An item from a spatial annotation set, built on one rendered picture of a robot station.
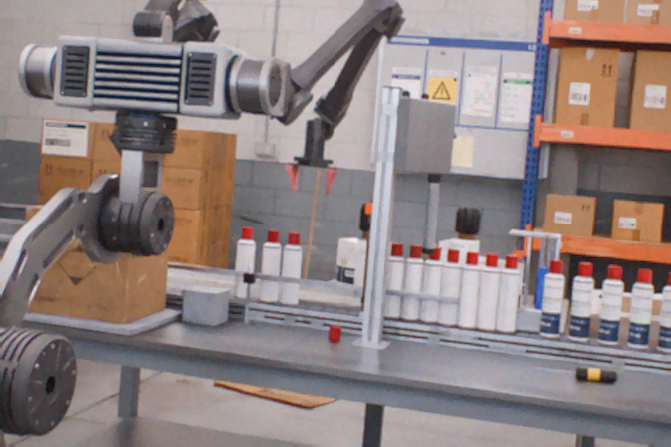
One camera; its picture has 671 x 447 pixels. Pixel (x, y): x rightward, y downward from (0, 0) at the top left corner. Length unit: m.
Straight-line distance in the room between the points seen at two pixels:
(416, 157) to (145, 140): 0.73
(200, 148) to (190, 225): 0.49
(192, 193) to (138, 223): 3.88
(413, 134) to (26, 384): 1.20
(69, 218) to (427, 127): 0.96
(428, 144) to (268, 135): 4.89
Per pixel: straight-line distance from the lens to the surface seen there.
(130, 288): 2.41
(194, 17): 2.47
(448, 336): 2.53
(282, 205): 7.23
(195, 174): 5.89
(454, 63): 6.86
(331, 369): 2.17
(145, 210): 2.03
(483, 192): 6.92
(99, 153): 6.11
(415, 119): 2.39
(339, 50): 2.23
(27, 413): 1.66
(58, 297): 2.49
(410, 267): 2.55
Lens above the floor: 1.32
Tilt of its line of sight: 3 degrees down
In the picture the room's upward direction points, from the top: 5 degrees clockwise
